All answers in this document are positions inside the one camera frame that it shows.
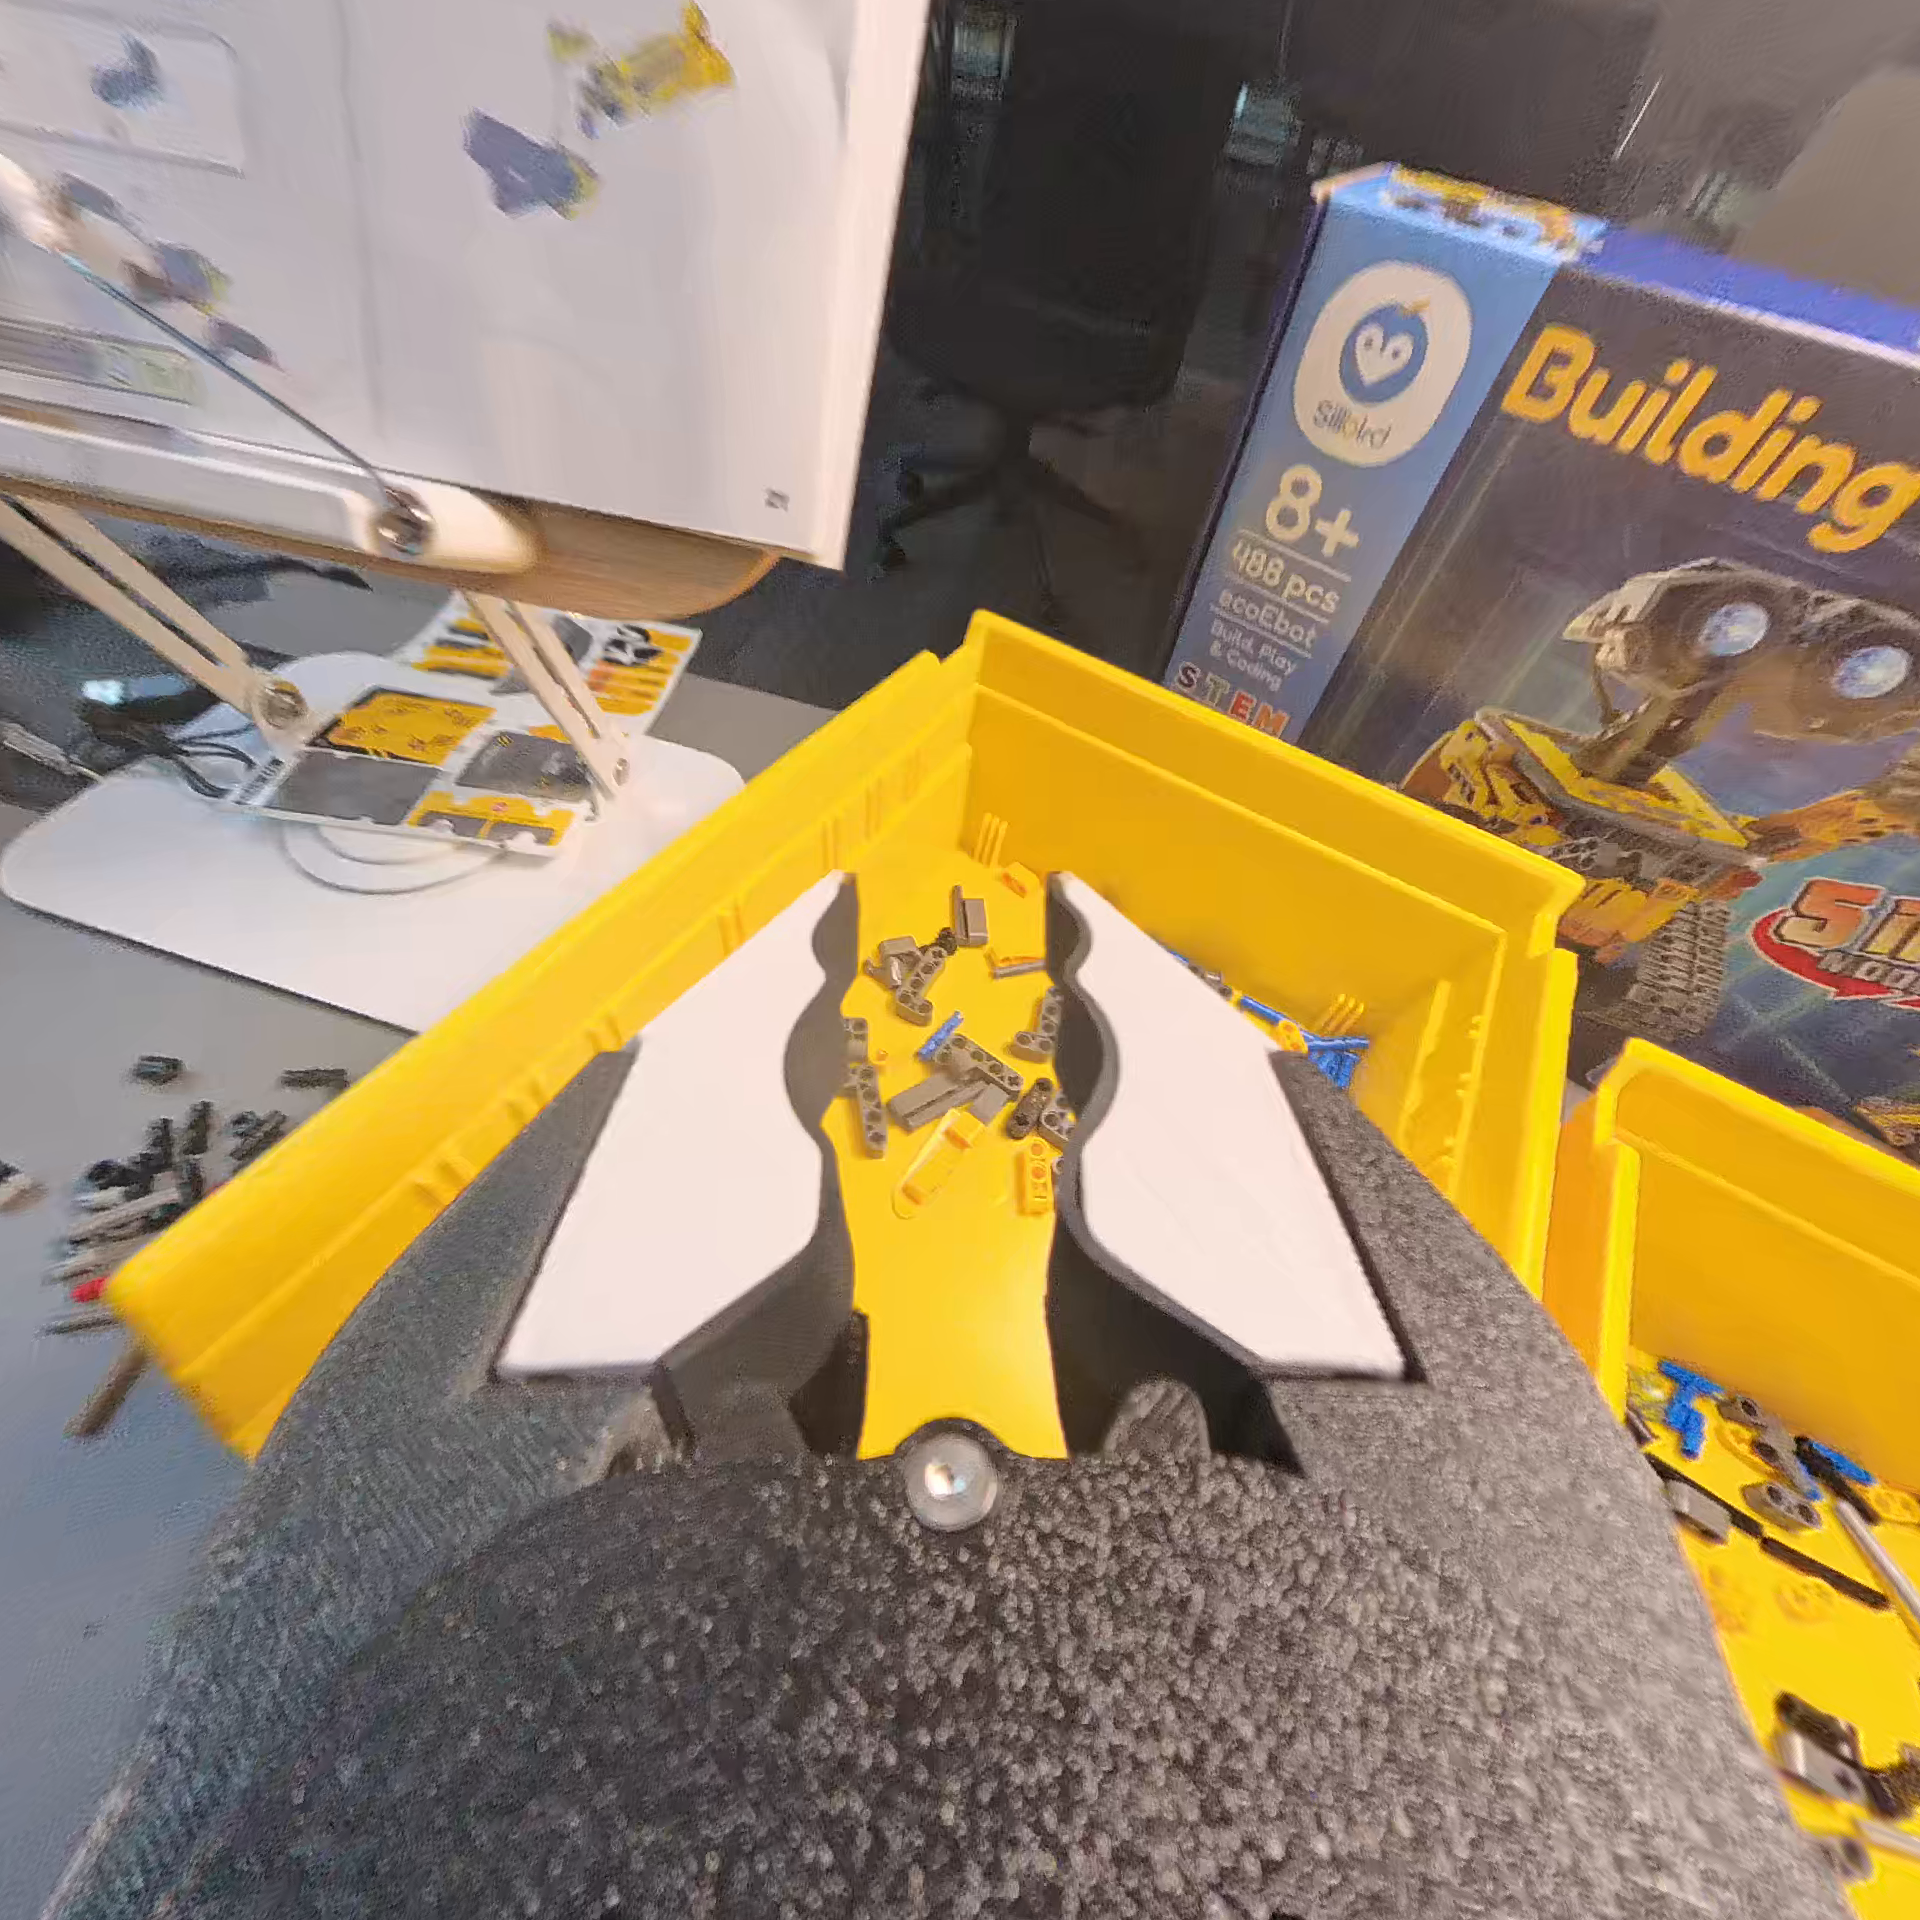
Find white round stand base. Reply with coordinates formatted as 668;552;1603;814
0;647;745;954

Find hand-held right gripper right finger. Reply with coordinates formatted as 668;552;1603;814
1051;873;1406;1385

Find sticker sheet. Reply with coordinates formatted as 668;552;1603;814
241;593;701;869

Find pile of small brick parts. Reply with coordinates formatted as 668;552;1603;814
0;1052;356;1441

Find grey desk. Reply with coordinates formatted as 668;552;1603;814
0;570;902;1920

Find black office chair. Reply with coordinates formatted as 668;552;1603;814
877;0;1268;577

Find yellow plastic bin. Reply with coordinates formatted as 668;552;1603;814
1546;1034;1920;1920
106;615;1586;1471

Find dark printed box stack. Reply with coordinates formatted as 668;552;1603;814
1157;167;1920;1160

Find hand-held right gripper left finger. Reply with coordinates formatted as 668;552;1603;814
495;873;863;1386

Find yellow grey bricks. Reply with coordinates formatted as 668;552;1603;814
842;881;1377;1221

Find black cable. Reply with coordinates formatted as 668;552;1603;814
67;698;217;806

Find instruction booklet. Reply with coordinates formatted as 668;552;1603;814
0;0;934;566

